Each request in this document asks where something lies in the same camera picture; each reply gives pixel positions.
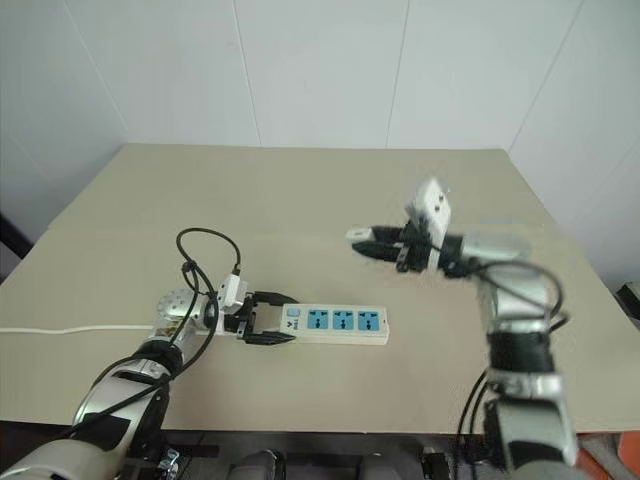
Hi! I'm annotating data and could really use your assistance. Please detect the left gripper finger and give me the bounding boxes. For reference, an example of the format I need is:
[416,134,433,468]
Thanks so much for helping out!
[244,328,297,348]
[252,289,300,308]

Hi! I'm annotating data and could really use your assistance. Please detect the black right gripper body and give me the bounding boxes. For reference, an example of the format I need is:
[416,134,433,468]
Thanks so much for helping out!
[395,219,435,274]

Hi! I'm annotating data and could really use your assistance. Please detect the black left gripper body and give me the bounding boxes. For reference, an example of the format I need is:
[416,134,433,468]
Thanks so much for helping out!
[222,294,259,343]

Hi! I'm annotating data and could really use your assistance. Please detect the white power strip blue sockets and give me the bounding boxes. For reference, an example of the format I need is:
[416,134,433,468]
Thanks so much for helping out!
[278,302,391,348]

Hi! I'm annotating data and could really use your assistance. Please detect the small black box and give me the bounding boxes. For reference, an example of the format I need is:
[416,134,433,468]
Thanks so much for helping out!
[421,446,450,480]

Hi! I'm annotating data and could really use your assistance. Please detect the dark boxy object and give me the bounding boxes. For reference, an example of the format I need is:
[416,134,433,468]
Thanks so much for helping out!
[615,281,640,327]

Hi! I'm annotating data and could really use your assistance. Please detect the dark angular object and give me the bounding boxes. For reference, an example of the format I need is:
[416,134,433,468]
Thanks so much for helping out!
[0,211,35,262]

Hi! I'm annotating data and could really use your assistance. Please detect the orange object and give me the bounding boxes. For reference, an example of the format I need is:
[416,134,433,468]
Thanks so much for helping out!
[616,431,640,480]

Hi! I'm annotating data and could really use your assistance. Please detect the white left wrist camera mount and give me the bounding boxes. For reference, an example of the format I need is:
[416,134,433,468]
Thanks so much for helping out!
[217,271,250,310]

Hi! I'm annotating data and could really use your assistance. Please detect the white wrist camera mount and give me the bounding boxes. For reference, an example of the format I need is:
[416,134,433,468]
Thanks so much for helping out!
[217,271,250,310]
[403,177,454,272]

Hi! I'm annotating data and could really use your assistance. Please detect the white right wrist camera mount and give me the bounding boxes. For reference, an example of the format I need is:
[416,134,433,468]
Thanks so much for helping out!
[403,177,454,272]

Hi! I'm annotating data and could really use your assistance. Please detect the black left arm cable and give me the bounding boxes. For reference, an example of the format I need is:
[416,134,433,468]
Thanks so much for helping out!
[64,228,245,444]

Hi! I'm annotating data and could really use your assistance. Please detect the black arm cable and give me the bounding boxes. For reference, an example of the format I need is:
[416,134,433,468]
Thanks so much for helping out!
[452,259,573,451]
[64,228,245,444]

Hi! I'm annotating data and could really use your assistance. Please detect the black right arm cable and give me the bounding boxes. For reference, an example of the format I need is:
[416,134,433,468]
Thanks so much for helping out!
[452,259,573,451]

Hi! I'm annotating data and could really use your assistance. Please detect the silver metal bracket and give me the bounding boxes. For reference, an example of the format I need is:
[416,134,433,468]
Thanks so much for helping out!
[158,448,182,475]

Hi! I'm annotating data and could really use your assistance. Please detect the white power strip cord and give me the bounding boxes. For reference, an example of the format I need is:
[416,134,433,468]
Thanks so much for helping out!
[0,323,157,336]

